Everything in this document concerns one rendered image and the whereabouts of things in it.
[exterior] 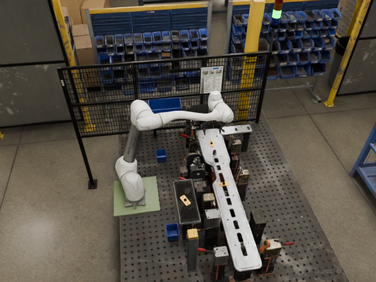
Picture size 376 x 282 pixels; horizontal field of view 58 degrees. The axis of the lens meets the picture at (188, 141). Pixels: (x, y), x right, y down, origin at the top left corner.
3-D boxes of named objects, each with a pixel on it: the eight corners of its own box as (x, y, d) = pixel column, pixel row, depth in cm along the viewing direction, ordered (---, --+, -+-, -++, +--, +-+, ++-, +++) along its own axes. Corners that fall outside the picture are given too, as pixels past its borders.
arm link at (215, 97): (205, 106, 277) (213, 115, 268) (206, 90, 266) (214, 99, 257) (216, 103, 280) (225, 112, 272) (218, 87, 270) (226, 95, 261)
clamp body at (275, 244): (276, 274, 247) (286, 249, 222) (256, 277, 245) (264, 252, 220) (271, 261, 254) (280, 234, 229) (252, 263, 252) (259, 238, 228)
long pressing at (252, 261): (267, 267, 220) (267, 266, 219) (233, 272, 217) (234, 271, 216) (219, 128, 319) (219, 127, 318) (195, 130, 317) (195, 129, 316)
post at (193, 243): (197, 271, 248) (199, 239, 218) (187, 272, 247) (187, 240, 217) (196, 261, 253) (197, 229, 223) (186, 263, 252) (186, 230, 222)
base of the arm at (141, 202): (123, 211, 284) (122, 207, 281) (125, 190, 301) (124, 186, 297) (145, 210, 285) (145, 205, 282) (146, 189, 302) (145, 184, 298)
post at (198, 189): (201, 221, 278) (203, 191, 251) (195, 222, 278) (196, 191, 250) (200, 216, 282) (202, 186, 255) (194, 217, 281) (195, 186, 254)
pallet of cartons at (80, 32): (108, 90, 535) (97, 26, 463) (55, 97, 521) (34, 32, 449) (104, 52, 620) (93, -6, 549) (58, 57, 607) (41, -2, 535)
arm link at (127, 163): (118, 186, 291) (111, 169, 305) (136, 183, 299) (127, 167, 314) (137, 109, 250) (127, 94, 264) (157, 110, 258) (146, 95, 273)
